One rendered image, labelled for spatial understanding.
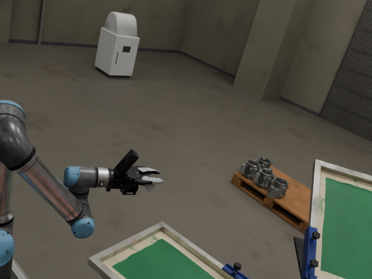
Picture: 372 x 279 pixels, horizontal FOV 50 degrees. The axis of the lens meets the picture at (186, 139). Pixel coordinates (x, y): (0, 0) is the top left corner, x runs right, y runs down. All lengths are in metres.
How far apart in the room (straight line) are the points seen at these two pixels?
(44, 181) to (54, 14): 9.08
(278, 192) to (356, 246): 2.75
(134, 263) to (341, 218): 1.23
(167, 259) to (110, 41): 6.72
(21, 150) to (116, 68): 7.48
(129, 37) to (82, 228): 7.40
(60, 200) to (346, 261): 1.67
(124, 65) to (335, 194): 6.72
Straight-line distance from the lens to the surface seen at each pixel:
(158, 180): 1.53
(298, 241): 2.94
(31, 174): 1.27
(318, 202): 2.51
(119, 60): 8.63
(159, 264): 2.27
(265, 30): 10.31
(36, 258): 3.63
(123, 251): 2.30
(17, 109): 1.35
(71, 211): 1.36
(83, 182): 1.46
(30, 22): 10.03
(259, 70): 10.33
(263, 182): 5.25
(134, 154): 1.46
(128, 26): 8.66
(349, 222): 2.58
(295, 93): 10.85
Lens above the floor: 2.41
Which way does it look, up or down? 22 degrees down
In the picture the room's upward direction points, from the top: 16 degrees clockwise
